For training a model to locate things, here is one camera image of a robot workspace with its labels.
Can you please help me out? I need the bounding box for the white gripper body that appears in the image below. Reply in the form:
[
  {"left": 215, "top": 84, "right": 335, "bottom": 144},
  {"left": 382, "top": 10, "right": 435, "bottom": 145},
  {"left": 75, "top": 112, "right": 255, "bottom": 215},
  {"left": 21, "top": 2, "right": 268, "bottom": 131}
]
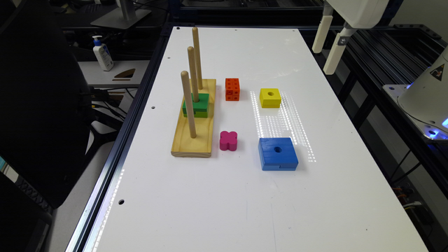
[{"left": 326, "top": 0, "right": 389, "bottom": 29}]

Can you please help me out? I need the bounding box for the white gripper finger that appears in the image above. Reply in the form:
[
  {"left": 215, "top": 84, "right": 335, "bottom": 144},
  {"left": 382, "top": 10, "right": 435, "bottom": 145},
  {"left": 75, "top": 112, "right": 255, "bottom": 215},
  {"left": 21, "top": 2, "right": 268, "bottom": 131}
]
[
  {"left": 323, "top": 28, "right": 356, "bottom": 75},
  {"left": 311, "top": 15, "right": 333, "bottom": 53}
]

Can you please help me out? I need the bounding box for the pink flower block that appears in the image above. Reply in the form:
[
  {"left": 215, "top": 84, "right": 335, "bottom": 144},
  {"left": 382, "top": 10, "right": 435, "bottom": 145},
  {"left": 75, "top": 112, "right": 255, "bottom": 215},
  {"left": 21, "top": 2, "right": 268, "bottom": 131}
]
[{"left": 219, "top": 131, "right": 237, "bottom": 151}]

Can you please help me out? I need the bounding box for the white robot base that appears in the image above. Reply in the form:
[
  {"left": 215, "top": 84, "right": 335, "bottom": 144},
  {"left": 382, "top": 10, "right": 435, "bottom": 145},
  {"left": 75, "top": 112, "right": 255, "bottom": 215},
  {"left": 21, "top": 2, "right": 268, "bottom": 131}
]
[{"left": 383, "top": 50, "right": 447, "bottom": 143}]

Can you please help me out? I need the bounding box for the yellow square block with hole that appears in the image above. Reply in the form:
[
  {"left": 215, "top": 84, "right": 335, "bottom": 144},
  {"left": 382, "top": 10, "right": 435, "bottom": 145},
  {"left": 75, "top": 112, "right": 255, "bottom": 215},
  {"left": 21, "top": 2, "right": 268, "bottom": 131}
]
[{"left": 260, "top": 88, "right": 281, "bottom": 109}]

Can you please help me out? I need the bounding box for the orange cube with holes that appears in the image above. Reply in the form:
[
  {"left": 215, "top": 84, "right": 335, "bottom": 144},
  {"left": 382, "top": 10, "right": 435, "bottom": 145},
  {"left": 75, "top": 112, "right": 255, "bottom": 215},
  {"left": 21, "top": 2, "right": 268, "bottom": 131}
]
[{"left": 225, "top": 78, "right": 240, "bottom": 101}]

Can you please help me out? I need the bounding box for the rear wooden peg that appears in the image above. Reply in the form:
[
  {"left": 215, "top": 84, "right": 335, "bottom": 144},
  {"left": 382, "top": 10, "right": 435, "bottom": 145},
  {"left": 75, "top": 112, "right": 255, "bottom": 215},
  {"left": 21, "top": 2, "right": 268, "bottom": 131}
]
[{"left": 192, "top": 27, "right": 203, "bottom": 90}]

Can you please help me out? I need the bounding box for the wooden peg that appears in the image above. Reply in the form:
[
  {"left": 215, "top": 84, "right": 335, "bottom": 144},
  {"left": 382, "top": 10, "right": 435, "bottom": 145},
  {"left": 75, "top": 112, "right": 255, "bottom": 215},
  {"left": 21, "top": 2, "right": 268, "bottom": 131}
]
[
  {"left": 192, "top": 27, "right": 203, "bottom": 90},
  {"left": 181, "top": 71, "right": 197, "bottom": 138},
  {"left": 188, "top": 46, "right": 200, "bottom": 103}
]

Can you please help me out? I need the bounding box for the blue square block with hole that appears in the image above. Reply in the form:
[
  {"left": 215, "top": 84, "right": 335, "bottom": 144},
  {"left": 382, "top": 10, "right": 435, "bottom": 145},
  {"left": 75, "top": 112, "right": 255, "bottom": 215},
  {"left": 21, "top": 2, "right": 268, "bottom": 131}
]
[{"left": 258, "top": 138, "right": 298, "bottom": 171}]

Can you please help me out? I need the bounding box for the middle wooden peg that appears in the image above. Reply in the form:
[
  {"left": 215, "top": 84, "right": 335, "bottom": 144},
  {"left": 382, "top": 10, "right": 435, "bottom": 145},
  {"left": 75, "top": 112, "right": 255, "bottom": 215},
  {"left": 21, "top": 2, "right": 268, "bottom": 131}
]
[{"left": 188, "top": 46, "right": 200, "bottom": 103}]

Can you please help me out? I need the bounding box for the front wooden peg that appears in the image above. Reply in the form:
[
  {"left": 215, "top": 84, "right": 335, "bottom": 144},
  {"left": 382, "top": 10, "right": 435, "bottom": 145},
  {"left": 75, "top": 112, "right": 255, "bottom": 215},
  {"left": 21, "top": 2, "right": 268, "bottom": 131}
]
[{"left": 181, "top": 71, "right": 197, "bottom": 138}]

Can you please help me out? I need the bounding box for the green square block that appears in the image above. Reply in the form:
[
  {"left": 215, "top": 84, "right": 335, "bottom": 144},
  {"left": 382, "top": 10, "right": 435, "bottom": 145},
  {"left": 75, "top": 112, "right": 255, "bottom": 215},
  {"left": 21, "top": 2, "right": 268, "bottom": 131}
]
[{"left": 192, "top": 93, "right": 209, "bottom": 118}]

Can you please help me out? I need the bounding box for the wooden peg base board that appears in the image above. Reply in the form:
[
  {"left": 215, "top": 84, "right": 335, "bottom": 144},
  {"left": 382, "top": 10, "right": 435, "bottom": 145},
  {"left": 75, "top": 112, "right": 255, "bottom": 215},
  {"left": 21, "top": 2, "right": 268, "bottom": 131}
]
[{"left": 171, "top": 79, "right": 216, "bottom": 158}]

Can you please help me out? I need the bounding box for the silver monitor stand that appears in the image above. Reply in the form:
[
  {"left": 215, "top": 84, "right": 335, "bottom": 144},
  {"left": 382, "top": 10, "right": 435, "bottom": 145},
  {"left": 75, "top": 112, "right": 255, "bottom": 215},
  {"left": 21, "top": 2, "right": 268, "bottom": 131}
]
[{"left": 90, "top": 0, "right": 151, "bottom": 29}]

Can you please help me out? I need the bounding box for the white lotion pump bottle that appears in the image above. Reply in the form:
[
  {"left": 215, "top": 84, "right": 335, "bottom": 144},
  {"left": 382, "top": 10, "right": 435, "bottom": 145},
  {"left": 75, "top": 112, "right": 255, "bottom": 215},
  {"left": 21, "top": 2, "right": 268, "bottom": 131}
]
[{"left": 92, "top": 35, "right": 114, "bottom": 71}]

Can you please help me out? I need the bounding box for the black office chair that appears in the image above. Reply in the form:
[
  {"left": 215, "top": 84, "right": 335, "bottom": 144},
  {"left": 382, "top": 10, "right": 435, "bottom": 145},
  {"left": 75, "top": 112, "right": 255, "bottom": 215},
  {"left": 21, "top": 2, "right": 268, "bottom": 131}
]
[{"left": 0, "top": 0, "right": 123, "bottom": 211}]

